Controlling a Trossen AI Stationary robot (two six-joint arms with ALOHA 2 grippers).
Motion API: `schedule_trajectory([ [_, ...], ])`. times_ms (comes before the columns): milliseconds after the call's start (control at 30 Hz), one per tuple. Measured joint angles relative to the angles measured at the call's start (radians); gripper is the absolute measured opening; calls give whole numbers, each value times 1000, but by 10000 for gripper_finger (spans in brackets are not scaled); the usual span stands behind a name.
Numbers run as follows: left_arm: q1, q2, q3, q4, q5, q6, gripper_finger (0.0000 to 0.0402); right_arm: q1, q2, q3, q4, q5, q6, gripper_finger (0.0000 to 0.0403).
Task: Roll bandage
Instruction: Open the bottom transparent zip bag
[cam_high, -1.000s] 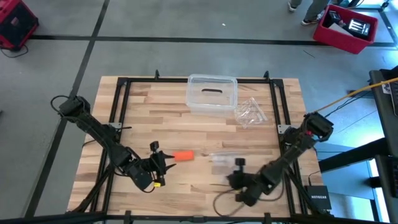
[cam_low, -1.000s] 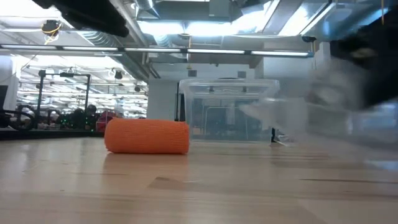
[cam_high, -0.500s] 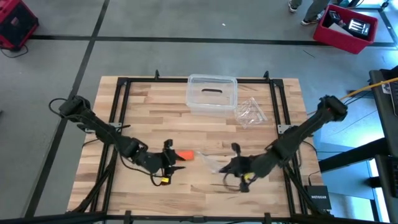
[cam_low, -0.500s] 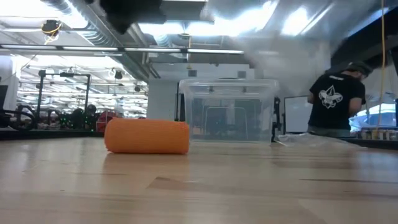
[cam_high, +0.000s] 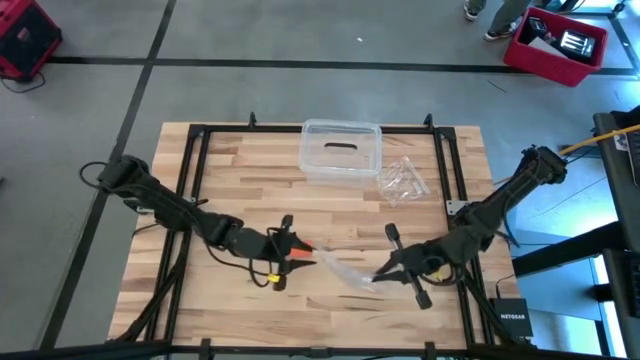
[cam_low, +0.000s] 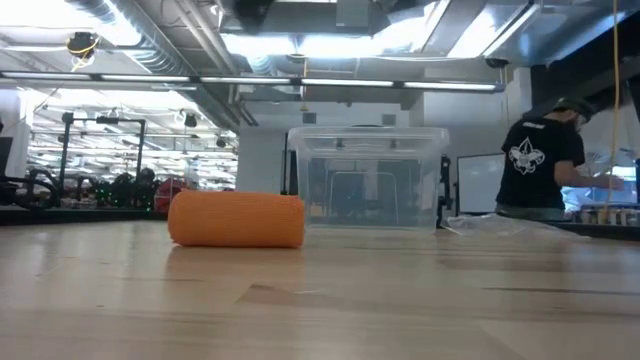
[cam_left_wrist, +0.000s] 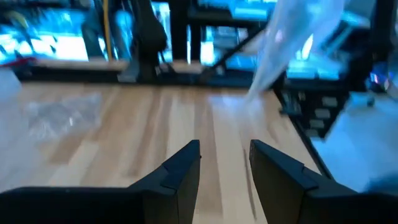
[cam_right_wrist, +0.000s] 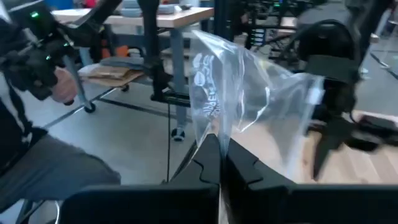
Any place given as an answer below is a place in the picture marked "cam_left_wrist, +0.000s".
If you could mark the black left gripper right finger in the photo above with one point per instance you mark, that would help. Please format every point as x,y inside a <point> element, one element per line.
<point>295,202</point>

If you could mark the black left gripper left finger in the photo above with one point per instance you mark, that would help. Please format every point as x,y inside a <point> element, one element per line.
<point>109,205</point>

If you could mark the clear zipper bag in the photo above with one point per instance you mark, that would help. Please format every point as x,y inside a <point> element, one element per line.
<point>289,37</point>

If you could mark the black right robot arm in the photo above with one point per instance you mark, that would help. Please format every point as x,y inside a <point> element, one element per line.
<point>150,34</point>

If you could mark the black drawer unit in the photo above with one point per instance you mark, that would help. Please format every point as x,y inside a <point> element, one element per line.
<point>311,105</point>

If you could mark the crinkled clear plastic bag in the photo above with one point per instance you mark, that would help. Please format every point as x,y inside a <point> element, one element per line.
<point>62,116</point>

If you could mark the black diagonal frame strut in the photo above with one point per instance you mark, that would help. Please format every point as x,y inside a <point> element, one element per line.
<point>236,51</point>

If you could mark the black frame post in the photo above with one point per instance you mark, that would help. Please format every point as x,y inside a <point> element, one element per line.
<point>179,31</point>

